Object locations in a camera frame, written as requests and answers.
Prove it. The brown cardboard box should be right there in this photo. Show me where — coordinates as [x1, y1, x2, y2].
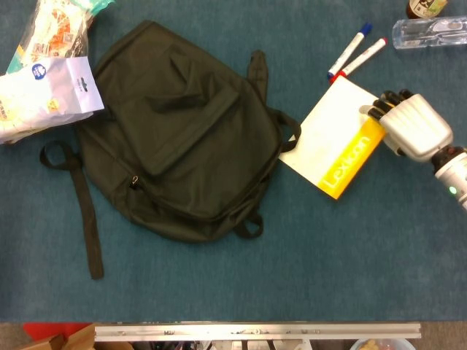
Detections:
[18, 323, 134, 350]

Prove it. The teal plastic package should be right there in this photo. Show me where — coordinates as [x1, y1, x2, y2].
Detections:
[71, 0, 116, 18]

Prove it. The red flat object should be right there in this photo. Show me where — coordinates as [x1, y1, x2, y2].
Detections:
[23, 322, 92, 342]

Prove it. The black fabric backpack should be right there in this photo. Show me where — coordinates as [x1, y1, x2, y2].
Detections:
[39, 18, 304, 281]

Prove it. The blue capped whiteboard marker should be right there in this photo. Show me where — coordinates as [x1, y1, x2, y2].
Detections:
[327, 22, 374, 79]

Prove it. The aluminium rail profile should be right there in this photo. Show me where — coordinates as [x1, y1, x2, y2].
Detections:
[93, 322, 422, 343]

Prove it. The clear snack bag orange print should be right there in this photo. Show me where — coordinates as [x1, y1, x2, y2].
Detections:
[7, 0, 96, 74]

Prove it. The white snack bag blue logo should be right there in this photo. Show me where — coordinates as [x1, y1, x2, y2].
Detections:
[0, 55, 106, 145]

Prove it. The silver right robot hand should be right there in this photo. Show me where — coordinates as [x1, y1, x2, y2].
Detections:
[359, 89, 455, 163]

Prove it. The clear plastic pencil case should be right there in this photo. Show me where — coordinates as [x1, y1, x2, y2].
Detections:
[392, 16, 467, 50]

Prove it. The light blue round container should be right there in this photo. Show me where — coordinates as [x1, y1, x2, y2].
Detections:
[349, 338, 417, 350]

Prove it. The white yellow Lexicon book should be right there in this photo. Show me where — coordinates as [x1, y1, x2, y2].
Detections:
[278, 75, 387, 200]

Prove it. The red capped whiteboard marker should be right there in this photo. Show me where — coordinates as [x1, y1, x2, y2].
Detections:
[337, 36, 389, 78]

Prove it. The brown glass bottle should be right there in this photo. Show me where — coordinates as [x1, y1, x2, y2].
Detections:
[405, 0, 449, 20]

